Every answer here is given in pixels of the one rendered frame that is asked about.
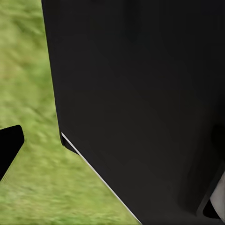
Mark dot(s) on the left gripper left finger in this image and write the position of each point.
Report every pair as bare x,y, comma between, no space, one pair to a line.
11,140

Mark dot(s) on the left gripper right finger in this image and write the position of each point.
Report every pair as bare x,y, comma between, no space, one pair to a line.
218,140

